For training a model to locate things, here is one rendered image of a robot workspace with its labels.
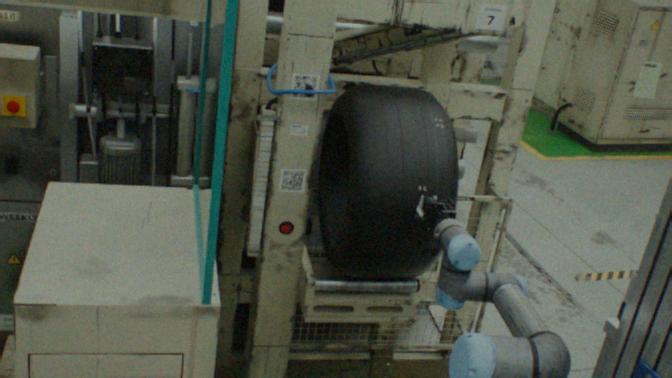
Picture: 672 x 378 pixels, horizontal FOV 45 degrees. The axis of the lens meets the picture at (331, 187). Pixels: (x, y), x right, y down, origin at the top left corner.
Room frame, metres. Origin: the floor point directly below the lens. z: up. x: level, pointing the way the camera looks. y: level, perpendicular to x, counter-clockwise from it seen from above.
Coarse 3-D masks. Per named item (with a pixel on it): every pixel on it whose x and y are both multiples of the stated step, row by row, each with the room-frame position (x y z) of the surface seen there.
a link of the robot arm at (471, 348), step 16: (464, 336) 1.35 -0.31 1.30; (480, 336) 1.34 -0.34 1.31; (496, 336) 1.35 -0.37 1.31; (512, 336) 1.36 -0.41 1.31; (464, 352) 1.32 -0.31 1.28; (480, 352) 1.29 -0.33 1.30; (496, 352) 1.30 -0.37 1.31; (512, 352) 1.31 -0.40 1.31; (528, 352) 1.31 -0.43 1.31; (464, 368) 1.29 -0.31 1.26; (480, 368) 1.27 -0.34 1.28; (496, 368) 1.28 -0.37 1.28; (512, 368) 1.28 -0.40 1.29; (528, 368) 1.29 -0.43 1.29
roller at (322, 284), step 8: (320, 280) 2.10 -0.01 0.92; (328, 280) 2.11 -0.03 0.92; (336, 280) 2.11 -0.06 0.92; (344, 280) 2.12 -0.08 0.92; (352, 280) 2.13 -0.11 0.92; (360, 280) 2.13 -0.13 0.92; (368, 280) 2.14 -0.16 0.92; (376, 280) 2.15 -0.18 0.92; (384, 280) 2.16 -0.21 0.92; (392, 280) 2.16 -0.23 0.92; (400, 280) 2.17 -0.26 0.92; (408, 280) 2.18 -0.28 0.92; (416, 280) 2.18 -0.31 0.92; (320, 288) 2.09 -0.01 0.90; (328, 288) 2.10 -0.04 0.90; (336, 288) 2.10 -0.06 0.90; (344, 288) 2.11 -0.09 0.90; (352, 288) 2.12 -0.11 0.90; (360, 288) 2.12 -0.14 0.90; (368, 288) 2.13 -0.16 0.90; (376, 288) 2.14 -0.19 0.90; (384, 288) 2.14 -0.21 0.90; (392, 288) 2.15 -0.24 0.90; (400, 288) 2.16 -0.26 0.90; (408, 288) 2.16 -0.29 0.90; (416, 288) 2.17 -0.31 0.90
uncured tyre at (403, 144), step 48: (384, 96) 2.24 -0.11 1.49; (432, 96) 2.32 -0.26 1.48; (336, 144) 2.54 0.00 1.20; (384, 144) 2.07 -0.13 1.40; (432, 144) 2.11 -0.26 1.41; (336, 192) 2.50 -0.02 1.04; (384, 192) 2.00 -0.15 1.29; (432, 192) 2.04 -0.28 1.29; (336, 240) 2.35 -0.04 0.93; (384, 240) 1.99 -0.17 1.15
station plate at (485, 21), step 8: (480, 8) 2.53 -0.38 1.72; (488, 8) 2.54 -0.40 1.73; (496, 8) 2.54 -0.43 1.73; (504, 8) 2.55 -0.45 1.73; (480, 16) 2.53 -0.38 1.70; (488, 16) 2.54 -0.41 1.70; (496, 16) 2.55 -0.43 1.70; (504, 16) 2.55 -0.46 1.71; (480, 24) 2.53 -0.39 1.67; (488, 24) 2.54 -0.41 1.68; (496, 24) 2.55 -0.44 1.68
